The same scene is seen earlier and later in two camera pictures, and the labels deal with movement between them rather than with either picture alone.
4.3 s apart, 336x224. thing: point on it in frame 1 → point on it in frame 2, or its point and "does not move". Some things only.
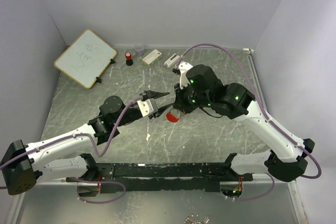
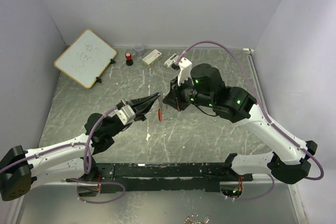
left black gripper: (154, 94) → (139, 113)
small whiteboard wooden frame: (86, 58) does not move
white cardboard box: (152, 57) does not move
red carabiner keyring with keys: (171, 117) → (161, 108)
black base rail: (177, 177) does not move
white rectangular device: (171, 60) does not move
